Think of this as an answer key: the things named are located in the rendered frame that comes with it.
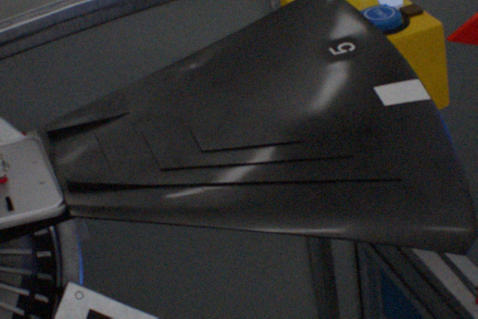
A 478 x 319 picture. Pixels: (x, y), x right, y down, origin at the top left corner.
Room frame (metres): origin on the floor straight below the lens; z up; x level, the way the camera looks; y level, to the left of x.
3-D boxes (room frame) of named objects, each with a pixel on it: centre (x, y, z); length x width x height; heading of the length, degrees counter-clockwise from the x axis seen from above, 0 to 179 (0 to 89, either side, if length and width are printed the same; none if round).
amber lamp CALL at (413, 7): (0.79, -0.18, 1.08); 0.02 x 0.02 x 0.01; 15
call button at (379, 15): (0.78, -0.15, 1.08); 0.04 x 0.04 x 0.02
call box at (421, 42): (0.83, -0.14, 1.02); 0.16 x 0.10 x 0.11; 15
